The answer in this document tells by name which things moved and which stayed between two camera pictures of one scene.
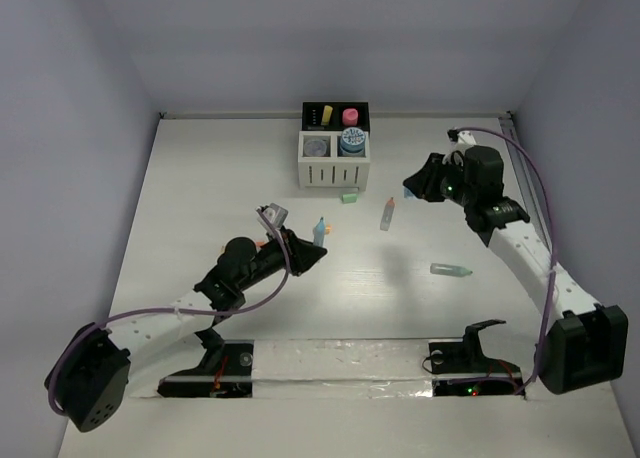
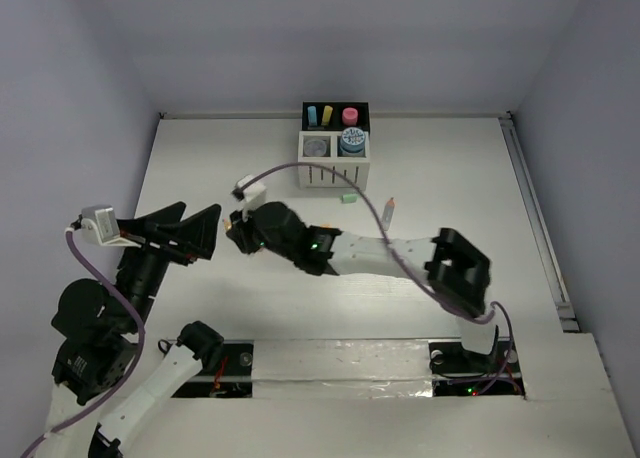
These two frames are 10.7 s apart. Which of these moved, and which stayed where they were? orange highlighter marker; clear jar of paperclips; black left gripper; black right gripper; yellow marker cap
Moved: black right gripper; black left gripper
Stayed: clear jar of paperclips; yellow marker cap; orange highlighter marker
